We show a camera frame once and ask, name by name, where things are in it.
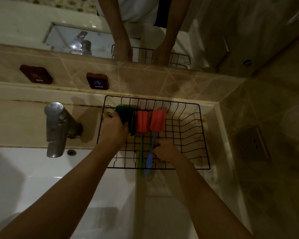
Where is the person's right hand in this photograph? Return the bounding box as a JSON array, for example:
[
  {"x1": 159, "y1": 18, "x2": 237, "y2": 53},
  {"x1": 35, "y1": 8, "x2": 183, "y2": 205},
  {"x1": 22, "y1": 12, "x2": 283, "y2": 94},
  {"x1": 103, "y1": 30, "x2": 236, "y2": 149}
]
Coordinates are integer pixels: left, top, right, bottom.
[{"x1": 152, "y1": 139, "x2": 183, "y2": 164}]

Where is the person's left hand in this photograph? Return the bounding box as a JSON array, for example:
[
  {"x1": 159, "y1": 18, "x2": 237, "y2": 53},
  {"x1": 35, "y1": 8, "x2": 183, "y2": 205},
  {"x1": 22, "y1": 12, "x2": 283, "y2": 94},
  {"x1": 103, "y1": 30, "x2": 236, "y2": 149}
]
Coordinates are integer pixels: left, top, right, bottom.
[{"x1": 99, "y1": 112, "x2": 130, "y2": 153}]

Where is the green scrub sponge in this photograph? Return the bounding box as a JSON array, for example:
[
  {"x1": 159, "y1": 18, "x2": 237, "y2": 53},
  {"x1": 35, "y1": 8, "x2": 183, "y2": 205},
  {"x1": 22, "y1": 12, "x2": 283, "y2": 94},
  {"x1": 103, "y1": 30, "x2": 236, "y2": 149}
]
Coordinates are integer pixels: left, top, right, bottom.
[{"x1": 115, "y1": 105, "x2": 137, "y2": 136}]

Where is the orange sponge brush blue handle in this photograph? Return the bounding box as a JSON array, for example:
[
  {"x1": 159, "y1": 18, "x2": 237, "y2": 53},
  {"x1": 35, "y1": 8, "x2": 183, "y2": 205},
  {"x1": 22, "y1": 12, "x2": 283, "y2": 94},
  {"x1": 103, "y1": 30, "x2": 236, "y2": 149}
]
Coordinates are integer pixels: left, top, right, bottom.
[{"x1": 143, "y1": 109, "x2": 168, "y2": 177}]

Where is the person's right forearm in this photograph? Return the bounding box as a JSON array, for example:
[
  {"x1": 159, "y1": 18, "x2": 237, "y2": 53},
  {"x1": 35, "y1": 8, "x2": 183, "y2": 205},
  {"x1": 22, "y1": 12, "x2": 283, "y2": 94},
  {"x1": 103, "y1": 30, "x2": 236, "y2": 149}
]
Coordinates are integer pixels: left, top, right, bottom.
[{"x1": 167, "y1": 157, "x2": 255, "y2": 239}]

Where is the dark cold sign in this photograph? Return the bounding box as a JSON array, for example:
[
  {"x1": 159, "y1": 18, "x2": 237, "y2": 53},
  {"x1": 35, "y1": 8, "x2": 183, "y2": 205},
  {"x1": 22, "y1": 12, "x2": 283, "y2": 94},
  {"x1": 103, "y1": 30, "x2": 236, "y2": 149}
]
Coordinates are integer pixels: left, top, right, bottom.
[{"x1": 86, "y1": 73, "x2": 109, "y2": 90}]

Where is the chrome faucet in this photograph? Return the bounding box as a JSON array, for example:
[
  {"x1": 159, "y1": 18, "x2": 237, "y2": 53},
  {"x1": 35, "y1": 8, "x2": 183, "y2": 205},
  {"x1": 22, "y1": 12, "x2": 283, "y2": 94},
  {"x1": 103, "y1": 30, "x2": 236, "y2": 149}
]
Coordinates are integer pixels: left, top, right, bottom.
[{"x1": 44, "y1": 102, "x2": 83, "y2": 158}]

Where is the dark red hot sign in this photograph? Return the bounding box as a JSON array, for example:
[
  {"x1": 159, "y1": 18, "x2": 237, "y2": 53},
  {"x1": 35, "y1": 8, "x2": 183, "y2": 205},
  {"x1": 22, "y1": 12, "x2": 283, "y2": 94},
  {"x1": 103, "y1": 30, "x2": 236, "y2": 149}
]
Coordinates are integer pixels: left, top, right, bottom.
[{"x1": 19, "y1": 65, "x2": 53, "y2": 85}]

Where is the white sink basin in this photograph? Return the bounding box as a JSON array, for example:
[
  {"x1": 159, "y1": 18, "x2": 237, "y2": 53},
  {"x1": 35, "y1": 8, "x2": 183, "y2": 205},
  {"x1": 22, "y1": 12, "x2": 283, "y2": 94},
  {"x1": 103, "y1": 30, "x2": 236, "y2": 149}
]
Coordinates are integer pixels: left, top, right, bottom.
[{"x1": 0, "y1": 145, "x2": 138, "y2": 239}]

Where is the orange sponge brush green handle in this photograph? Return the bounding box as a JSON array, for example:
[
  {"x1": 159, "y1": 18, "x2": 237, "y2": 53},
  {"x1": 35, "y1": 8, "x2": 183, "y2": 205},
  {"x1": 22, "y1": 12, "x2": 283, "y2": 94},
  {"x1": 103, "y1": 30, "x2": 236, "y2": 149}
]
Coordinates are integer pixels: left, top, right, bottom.
[{"x1": 135, "y1": 110, "x2": 152, "y2": 176}]

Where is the black wire dish rack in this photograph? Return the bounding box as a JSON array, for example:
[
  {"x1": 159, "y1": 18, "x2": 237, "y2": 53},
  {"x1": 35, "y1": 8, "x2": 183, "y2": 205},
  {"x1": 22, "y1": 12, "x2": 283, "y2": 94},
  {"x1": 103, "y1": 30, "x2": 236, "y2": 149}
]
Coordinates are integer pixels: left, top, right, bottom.
[{"x1": 97, "y1": 95, "x2": 211, "y2": 170}]

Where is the wall power socket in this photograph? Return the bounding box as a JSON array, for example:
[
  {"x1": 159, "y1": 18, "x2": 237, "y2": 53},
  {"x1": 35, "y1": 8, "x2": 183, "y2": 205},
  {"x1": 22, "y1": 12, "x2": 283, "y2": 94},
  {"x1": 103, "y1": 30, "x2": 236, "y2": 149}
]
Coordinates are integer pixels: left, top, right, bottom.
[{"x1": 235, "y1": 125, "x2": 272, "y2": 163}]

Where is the wall mirror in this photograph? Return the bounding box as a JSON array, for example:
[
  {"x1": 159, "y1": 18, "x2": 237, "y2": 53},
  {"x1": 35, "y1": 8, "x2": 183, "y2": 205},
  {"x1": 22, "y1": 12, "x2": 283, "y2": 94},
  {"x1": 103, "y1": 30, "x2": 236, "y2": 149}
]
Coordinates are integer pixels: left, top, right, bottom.
[{"x1": 0, "y1": 0, "x2": 299, "y2": 78}]

